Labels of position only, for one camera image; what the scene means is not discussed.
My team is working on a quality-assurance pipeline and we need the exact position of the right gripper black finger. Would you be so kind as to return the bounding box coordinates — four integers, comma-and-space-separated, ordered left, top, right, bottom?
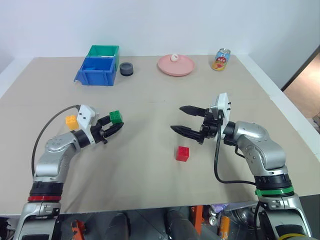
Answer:
178, 105, 209, 118
170, 124, 203, 142

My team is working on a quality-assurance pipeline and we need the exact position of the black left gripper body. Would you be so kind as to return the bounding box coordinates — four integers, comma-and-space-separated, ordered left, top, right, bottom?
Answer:
90, 123, 109, 146

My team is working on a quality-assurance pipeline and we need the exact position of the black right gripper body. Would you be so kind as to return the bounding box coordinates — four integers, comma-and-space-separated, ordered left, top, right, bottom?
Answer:
198, 107, 225, 146

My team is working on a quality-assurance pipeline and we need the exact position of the green toy brick cube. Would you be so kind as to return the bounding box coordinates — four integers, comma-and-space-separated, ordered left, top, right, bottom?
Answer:
109, 110, 125, 125

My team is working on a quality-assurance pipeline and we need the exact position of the red toy brick cube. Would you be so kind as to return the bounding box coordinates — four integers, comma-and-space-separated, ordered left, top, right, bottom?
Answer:
175, 145, 190, 162

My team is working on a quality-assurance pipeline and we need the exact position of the yellow toy brick cube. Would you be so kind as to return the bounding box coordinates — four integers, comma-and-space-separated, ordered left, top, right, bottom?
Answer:
65, 114, 79, 130

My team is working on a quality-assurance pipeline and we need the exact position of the beige table mat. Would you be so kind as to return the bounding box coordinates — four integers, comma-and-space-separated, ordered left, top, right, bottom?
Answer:
0, 56, 320, 216

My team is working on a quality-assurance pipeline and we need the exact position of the blue plastic storage bin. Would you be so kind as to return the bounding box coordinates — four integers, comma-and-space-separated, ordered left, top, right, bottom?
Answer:
73, 56, 119, 87

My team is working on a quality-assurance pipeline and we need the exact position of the pink round plate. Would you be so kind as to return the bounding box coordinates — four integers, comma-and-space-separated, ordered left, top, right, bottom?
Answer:
156, 54, 197, 77

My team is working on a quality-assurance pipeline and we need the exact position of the dark grey round puck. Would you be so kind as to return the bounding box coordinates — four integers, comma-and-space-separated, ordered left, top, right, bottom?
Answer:
118, 62, 135, 77

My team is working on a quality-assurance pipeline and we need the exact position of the yellow printed drink can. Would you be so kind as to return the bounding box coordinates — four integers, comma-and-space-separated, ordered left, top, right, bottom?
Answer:
211, 47, 231, 72

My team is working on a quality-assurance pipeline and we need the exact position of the green plastic storage bin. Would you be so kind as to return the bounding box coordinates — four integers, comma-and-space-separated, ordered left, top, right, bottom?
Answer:
87, 44, 121, 69

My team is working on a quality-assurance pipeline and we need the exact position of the purple crumpled bag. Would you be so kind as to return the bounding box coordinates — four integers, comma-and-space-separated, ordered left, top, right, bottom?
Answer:
210, 203, 229, 214

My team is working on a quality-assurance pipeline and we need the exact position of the orange metal stand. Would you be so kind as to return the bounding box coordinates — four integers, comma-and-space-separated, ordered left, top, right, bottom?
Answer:
189, 204, 205, 236

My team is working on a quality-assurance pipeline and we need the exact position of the dark rounded shape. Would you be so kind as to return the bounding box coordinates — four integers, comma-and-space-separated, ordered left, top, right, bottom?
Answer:
108, 211, 132, 240
165, 208, 199, 240

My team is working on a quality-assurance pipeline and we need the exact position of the orange and black tool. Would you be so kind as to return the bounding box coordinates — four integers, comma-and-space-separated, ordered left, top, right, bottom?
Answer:
70, 219, 88, 236

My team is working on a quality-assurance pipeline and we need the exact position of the orange drink can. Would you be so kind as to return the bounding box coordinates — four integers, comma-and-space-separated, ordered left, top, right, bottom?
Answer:
219, 215, 231, 239

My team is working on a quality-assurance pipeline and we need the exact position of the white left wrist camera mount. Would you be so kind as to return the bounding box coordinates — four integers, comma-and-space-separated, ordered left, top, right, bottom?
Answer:
76, 104, 101, 145

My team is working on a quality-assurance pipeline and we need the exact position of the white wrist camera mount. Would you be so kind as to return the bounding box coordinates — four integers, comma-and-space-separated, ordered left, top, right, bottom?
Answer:
209, 92, 232, 141
76, 104, 101, 145

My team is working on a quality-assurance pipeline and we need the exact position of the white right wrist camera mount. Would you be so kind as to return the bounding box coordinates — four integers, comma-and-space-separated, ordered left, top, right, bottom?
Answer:
209, 92, 232, 141

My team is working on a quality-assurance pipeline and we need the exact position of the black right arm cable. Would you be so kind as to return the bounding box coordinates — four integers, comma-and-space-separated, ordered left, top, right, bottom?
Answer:
213, 117, 258, 186

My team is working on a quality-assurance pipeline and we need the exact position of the grey left arm cable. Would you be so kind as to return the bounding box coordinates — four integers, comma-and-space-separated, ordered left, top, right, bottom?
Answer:
30, 104, 81, 176

